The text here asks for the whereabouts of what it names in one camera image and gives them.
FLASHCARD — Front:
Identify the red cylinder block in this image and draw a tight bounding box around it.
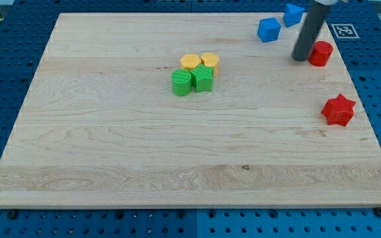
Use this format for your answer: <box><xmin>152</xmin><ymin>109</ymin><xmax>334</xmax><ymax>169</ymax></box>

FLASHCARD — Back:
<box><xmin>308</xmin><ymin>41</ymin><xmax>333</xmax><ymax>67</ymax></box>

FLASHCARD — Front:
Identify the green star block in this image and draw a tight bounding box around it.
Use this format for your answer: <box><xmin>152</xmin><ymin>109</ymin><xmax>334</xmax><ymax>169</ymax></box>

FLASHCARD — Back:
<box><xmin>190</xmin><ymin>63</ymin><xmax>214</xmax><ymax>93</ymax></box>

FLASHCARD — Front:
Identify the red star block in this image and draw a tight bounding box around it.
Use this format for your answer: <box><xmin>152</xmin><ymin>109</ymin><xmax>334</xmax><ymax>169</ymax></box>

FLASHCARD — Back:
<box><xmin>321</xmin><ymin>94</ymin><xmax>356</xmax><ymax>127</ymax></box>

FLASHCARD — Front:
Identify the light wooden board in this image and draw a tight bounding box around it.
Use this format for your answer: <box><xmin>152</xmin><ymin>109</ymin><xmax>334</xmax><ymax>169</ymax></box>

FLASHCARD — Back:
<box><xmin>0</xmin><ymin>13</ymin><xmax>381</xmax><ymax>209</ymax></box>

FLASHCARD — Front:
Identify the green cylinder block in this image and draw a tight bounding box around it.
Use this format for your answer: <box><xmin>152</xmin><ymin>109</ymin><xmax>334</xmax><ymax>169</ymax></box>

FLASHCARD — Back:
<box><xmin>171</xmin><ymin>69</ymin><xmax>192</xmax><ymax>97</ymax></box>

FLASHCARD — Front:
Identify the yellow hexagon block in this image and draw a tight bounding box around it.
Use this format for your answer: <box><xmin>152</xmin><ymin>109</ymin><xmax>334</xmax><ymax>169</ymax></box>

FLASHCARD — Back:
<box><xmin>180</xmin><ymin>54</ymin><xmax>201</xmax><ymax>71</ymax></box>

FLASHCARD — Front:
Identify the yellow heart block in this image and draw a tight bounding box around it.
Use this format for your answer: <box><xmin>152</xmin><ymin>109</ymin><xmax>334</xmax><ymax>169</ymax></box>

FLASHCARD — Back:
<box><xmin>201</xmin><ymin>52</ymin><xmax>220</xmax><ymax>76</ymax></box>

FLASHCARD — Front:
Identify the blue cube block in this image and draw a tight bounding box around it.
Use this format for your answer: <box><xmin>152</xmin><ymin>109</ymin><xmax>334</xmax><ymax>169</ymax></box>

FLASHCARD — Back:
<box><xmin>257</xmin><ymin>17</ymin><xmax>281</xmax><ymax>42</ymax></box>

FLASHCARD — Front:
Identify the blue triangular prism block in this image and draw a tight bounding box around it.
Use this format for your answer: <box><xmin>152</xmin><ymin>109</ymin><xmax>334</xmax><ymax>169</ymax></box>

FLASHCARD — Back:
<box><xmin>283</xmin><ymin>3</ymin><xmax>305</xmax><ymax>28</ymax></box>

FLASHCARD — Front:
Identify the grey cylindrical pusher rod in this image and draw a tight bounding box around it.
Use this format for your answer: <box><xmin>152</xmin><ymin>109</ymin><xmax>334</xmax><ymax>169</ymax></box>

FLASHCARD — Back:
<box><xmin>291</xmin><ymin>0</ymin><xmax>335</xmax><ymax>61</ymax></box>

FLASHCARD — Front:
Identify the white fiducial marker tag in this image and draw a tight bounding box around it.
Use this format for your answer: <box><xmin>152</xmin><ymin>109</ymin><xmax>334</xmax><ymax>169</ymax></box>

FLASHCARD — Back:
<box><xmin>331</xmin><ymin>23</ymin><xmax>359</xmax><ymax>39</ymax></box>

